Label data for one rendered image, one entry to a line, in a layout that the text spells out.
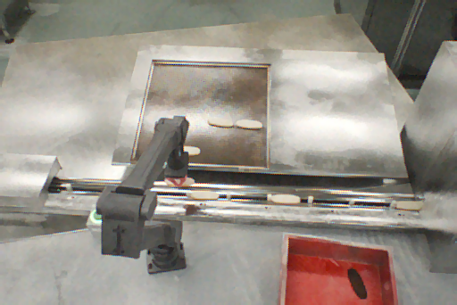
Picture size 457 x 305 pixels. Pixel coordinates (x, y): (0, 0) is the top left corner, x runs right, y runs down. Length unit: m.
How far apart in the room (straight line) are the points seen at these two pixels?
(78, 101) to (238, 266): 1.03
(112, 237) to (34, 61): 1.47
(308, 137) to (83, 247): 0.87
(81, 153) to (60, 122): 0.22
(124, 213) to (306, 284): 0.67
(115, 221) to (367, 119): 1.08
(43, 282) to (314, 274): 0.83
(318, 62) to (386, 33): 1.31
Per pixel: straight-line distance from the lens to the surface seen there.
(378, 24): 2.97
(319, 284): 1.30
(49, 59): 2.19
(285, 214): 1.36
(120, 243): 0.86
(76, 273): 1.37
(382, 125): 1.63
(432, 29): 3.10
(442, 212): 1.35
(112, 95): 1.87
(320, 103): 1.63
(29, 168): 1.54
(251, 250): 1.33
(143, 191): 0.86
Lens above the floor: 2.00
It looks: 49 degrees down
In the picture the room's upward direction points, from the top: straight up
